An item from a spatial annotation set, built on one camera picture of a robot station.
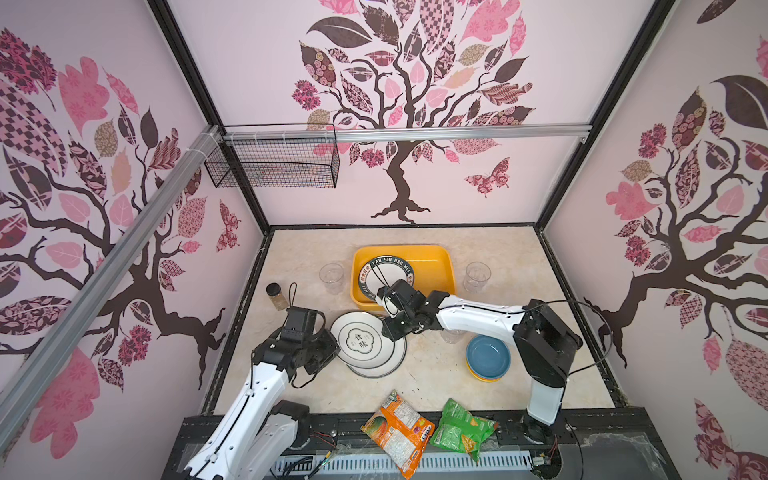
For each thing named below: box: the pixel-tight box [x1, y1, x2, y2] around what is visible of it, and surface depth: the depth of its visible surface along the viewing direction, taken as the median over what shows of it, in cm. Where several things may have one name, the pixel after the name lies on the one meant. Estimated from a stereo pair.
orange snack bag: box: [360, 391, 436, 480], surface depth 73 cm
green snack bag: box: [430, 398, 499, 465], surface depth 71 cm
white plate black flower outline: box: [330, 311, 395, 369], surface depth 86 cm
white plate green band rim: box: [358, 255, 415, 300], surface depth 108 cm
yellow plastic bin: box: [350, 245, 456, 312], surface depth 107 cm
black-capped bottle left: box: [266, 282, 289, 311], surface depth 92 cm
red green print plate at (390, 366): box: [347, 336, 407, 379], surface depth 83 cm
